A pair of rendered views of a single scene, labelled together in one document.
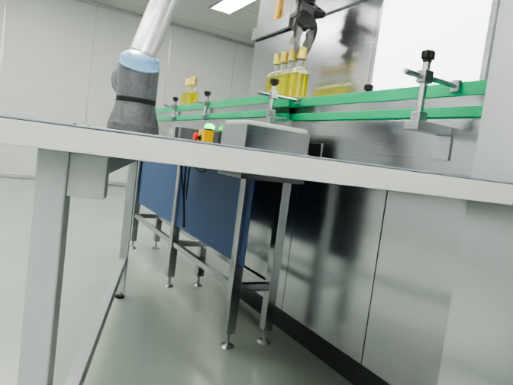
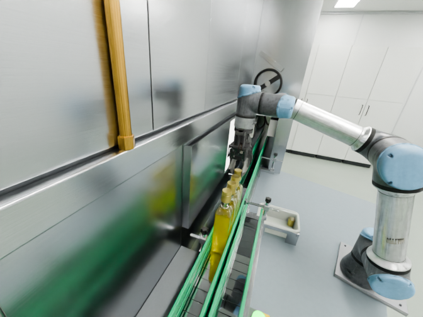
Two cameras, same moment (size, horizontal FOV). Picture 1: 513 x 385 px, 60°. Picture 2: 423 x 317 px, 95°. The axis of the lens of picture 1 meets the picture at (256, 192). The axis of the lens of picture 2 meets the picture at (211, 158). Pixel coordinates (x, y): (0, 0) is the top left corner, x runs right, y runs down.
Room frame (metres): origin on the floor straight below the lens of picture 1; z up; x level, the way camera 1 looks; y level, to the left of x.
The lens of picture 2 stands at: (2.26, 0.37, 1.54)
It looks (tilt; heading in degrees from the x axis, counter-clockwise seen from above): 24 degrees down; 228
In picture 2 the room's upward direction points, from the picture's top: 5 degrees clockwise
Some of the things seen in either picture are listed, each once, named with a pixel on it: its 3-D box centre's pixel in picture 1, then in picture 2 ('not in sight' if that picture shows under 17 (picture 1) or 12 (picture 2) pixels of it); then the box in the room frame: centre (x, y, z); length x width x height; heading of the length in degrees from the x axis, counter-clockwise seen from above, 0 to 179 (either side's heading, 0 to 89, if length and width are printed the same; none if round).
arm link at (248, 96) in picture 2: not in sight; (248, 101); (1.69, -0.09, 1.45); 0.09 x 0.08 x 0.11; 115
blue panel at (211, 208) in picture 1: (195, 186); not in sight; (2.34, 0.33, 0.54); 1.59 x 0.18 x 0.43; 29
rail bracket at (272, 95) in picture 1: (278, 98); (260, 207); (1.54, -0.03, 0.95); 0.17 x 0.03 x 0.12; 119
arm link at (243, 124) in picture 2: not in sight; (245, 122); (1.69, -0.09, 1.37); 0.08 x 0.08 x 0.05
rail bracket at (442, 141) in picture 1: (427, 105); (269, 165); (0.98, -0.35, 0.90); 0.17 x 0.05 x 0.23; 119
